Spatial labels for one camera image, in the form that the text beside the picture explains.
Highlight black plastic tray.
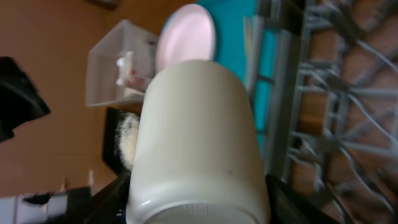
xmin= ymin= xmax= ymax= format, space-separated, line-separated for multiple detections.
xmin=102 ymin=108 xmax=139 ymax=175

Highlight grey dishwasher rack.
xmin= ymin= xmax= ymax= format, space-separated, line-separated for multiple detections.
xmin=244 ymin=1 xmax=397 ymax=223

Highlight rice leftovers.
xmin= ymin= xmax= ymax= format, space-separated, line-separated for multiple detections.
xmin=115 ymin=111 xmax=139 ymax=171

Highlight large white plate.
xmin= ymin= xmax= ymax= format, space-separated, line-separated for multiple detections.
xmin=155 ymin=4 xmax=216 ymax=72

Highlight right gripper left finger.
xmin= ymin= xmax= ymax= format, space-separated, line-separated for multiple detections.
xmin=83 ymin=172 xmax=131 ymax=224

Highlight red snack wrapper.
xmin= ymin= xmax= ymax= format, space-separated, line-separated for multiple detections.
xmin=124 ymin=69 xmax=151 ymax=92

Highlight white cup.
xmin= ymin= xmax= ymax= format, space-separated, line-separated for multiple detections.
xmin=126 ymin=60 xmax=271 ymax=223

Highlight white napkin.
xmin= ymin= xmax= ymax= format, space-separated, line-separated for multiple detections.
xmin=116 ymin=51 xmax=134 ymax=86

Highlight clear plastic waste bin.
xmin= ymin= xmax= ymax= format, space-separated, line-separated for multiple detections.
xmin=85 ymin=20 xmax=159 ymax=106

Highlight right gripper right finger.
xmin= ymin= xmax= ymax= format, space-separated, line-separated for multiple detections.
xmin=266 ymin=174 xmax=338 ymax=224

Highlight teal serving tray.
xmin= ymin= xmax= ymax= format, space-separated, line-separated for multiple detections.
xmin=196 ymin=0 xmax=277 ymax=156

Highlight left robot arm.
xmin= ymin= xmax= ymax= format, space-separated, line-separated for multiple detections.
xmin=1 ymin=57 xmax=50 ymax=142

